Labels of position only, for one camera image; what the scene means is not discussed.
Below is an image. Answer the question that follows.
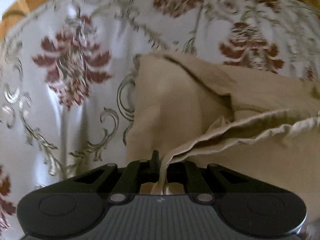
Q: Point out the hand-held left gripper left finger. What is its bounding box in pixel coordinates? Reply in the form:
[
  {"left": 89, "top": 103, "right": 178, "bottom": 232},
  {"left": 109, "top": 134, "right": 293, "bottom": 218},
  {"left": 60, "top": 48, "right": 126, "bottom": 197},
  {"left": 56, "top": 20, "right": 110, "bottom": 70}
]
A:
[{"left": 64, "top": 150, "right": 161, "bottom": 204}]

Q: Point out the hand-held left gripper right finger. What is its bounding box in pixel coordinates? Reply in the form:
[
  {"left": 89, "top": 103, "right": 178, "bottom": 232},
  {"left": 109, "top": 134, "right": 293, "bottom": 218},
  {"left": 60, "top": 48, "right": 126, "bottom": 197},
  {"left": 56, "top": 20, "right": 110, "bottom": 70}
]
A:
[{"left": 166, "top": 160, "right": 253, "bottom": 204}]

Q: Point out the beige zip jacket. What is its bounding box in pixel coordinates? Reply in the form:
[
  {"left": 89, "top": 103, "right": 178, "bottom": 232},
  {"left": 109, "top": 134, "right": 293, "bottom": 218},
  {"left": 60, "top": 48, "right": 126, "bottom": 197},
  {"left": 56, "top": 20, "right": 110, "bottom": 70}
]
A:
[{"left": 124, "top": 51, "right": 320, "bottom": 195}]

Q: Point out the floral patterned blanket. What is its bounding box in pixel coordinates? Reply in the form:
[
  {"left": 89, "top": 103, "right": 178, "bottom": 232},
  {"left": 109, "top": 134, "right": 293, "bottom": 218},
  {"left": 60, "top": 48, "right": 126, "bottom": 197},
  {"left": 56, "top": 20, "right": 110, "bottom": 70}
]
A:
[{"left": 0, "top": 0, "right": 320, "bottom": 238}]

